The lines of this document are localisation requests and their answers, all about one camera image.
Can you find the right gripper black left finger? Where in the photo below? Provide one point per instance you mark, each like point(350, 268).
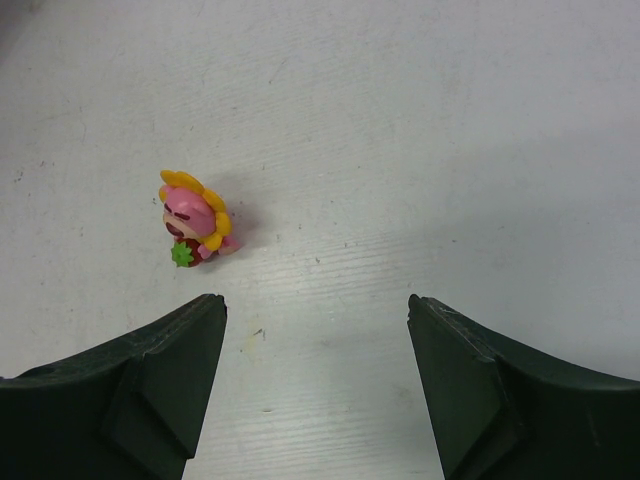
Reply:
point(130, 408)

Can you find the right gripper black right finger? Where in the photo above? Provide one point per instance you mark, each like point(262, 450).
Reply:
point(500, 409)

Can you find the pink bear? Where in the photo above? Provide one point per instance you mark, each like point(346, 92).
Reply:
point(196, 218)

